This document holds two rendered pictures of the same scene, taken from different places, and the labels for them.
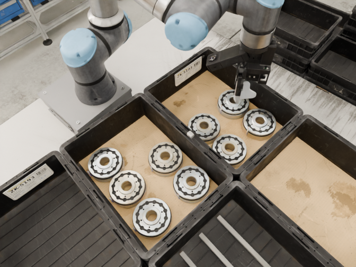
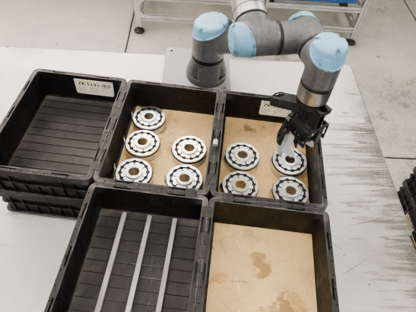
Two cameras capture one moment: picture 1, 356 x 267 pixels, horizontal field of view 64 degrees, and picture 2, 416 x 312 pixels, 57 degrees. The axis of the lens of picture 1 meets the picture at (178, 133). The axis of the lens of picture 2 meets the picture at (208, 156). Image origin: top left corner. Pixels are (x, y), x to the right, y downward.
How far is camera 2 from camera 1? 51 cm
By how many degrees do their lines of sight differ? 24
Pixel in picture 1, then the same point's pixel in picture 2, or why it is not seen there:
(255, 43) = (301, 95)
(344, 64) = not seen: outside the picture
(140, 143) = (187, 129)
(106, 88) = (208, 75)
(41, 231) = (70, 123)
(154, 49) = (294, 86)
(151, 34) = not seen: hidden behind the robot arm
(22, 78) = not seen: hidden behind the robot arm
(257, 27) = (304, 80)
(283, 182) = (252, 249)
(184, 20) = (238, 28)
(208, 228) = (160, 220)
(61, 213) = (91, 124)
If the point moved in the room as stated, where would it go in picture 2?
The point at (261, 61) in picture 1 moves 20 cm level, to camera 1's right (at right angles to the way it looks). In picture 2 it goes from (307, 121) to (382, 170)
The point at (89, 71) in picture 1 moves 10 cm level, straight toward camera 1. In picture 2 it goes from (202, 50) to (190, 67)
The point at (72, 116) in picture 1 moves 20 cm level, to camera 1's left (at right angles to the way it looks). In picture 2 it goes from (169, 78) to (134, 53)
